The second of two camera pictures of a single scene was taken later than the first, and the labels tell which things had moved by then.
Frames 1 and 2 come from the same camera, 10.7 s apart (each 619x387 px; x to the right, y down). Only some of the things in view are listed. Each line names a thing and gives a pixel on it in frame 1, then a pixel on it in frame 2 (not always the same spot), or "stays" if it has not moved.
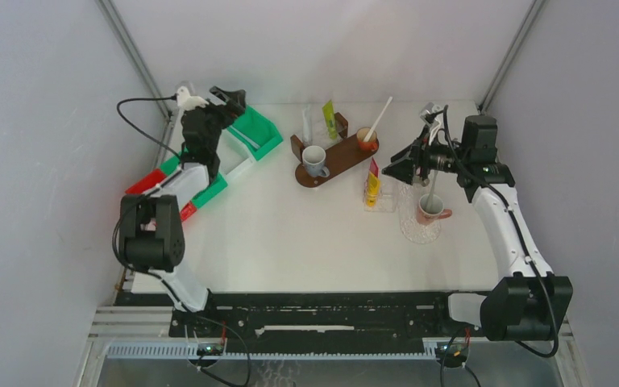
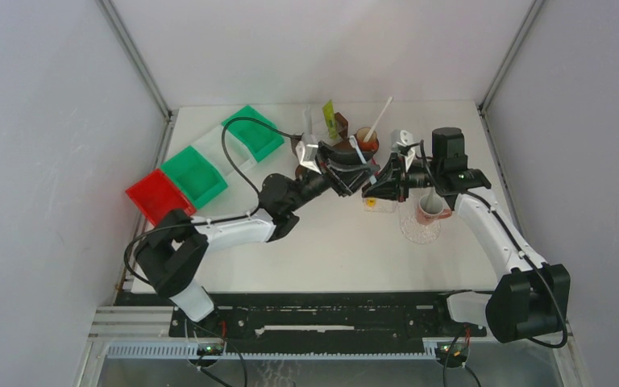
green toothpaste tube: x=330 y=118 stays
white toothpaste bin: x=232 y=151 stays
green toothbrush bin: x=255 y=132 stays
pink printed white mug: x=438 y=212 stays
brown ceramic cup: x=371 y=143 stays
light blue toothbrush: x=245 y=138 -> x=354 y=143
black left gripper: x=234 y=106 -> x=342 y=168
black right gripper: x=406 y=162 -> x=390 y=181
